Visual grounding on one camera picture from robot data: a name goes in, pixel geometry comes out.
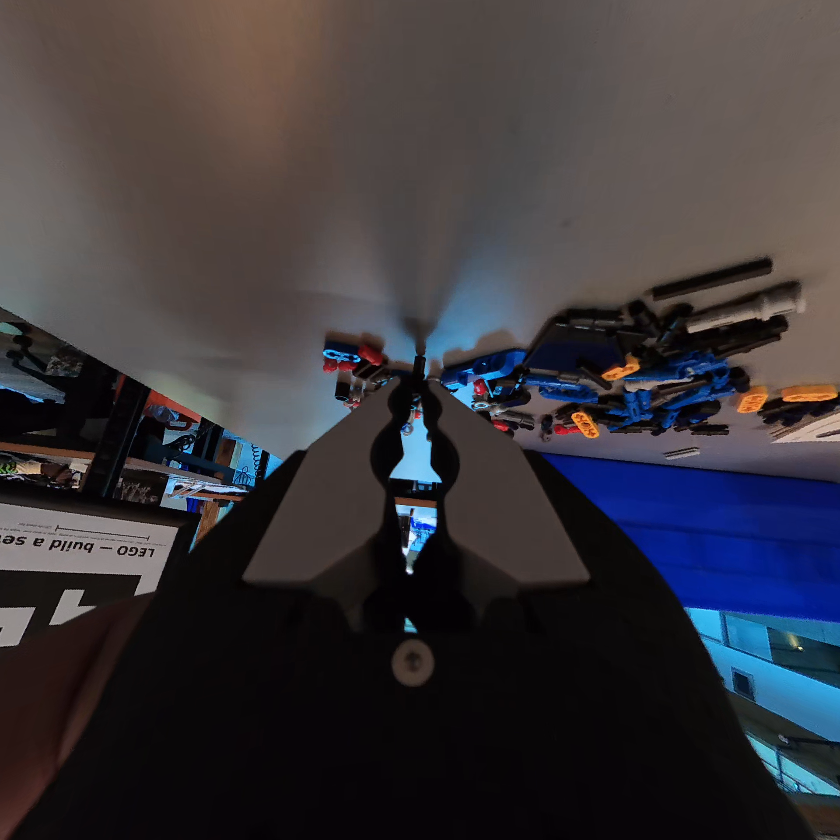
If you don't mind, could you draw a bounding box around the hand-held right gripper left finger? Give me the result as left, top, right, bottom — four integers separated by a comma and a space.
243, 377, 404, 632

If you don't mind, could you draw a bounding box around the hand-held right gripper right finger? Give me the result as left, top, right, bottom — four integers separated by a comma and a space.
423, 381, 590, 626

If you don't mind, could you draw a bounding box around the pile of small lego pieces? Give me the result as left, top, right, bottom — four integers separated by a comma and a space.
322, 258, 840, 462

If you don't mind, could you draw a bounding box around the lego instruction booklet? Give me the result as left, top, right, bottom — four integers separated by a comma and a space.
769, 412, 840, 445

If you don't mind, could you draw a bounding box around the blue plastic bin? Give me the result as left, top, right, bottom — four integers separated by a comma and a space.
538, 451, 840, 626

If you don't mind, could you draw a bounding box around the black metal shelving rack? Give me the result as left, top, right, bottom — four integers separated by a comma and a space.
0, 307, 284, 521

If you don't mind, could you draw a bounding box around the framed black and white marker sign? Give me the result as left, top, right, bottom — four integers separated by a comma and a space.
0, 502, 202, 652

